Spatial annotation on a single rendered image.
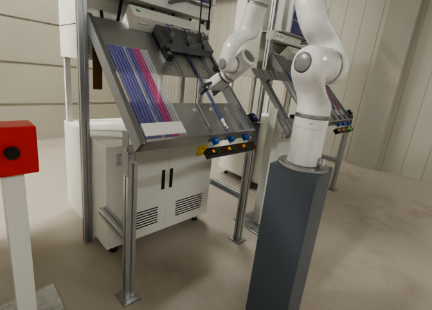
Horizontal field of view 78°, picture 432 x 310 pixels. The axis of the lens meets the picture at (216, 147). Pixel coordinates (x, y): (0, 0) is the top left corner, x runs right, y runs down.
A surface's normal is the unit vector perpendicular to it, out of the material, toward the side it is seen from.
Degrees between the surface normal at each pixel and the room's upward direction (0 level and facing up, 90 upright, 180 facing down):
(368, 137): 90
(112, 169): 90
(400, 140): 90
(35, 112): 90
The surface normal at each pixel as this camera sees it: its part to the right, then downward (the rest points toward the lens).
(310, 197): -0.63, 0.15
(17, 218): 0.69, 0.26
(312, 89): -0.50, 0.71
